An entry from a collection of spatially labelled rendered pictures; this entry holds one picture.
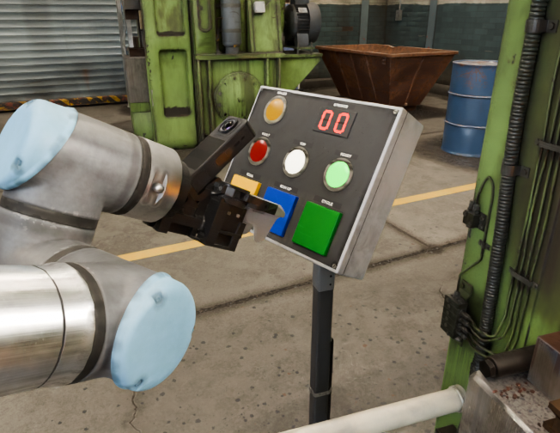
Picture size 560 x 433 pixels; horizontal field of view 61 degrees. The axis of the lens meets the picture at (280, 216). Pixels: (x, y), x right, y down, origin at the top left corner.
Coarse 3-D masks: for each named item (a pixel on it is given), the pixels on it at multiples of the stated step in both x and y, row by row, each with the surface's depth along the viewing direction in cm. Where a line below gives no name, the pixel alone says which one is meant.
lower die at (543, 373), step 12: (540, 336) 57; (552, 336) 57; (540, 348) 57; (552, 348) 55; (540, 360) 57; (552, 360) 56; (528, 372) 59; (540, 372) 58; (552, 372) 56; (540, 384) 58; (552, 384) 56; (552, 396) 56
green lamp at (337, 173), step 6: (336, 162) 80; (342, 162) 79; (330, 168) 80; (336, 168) 79; (342, 168) 79; (348, 168) 78; (330, 174) 80; (336, 174) 79; (342, 174) 78; (348, 174) 78; (330, 180) 80; (336, 180) 79; (342, 180) 78; (336, 186) 79
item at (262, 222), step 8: (248, 208) 64; (280, 208) 67; (248, 216) 64; (256, 216) 65; (264, 216) 66; (272, 216) 67; (280, 216) 68; (256, 224) 66; (264, 224) 67; (272, 224) 68; (256, 232) 66; (264, 232) 67; (256, 240) 67
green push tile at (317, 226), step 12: (312, 204) 80; (312, 216) 80; (324, 216) 78; (336, 216) 77; (300, 228) 81; (312, 228) 79; (324, 228) 78; (336, 228) 77; (300, 240) 80; (312, 240) 79; (324, 240) 77; (324, 252) 77
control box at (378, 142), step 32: (288, 96) 91; (320, 96) 86; (256, 128) 95; (288, 128) 89; (352, 128) 80; (384, 128) 76; (416, 128) 79; (320, 160) 82; (352, 160) 78; (384, 160) 75; (288, 192) 86; (320, 192) 81; (352, 192) 77; (384, 192) 78; (352, 224) 75; (384, 224) 80; (320, 256) 78; (352, 256) 77
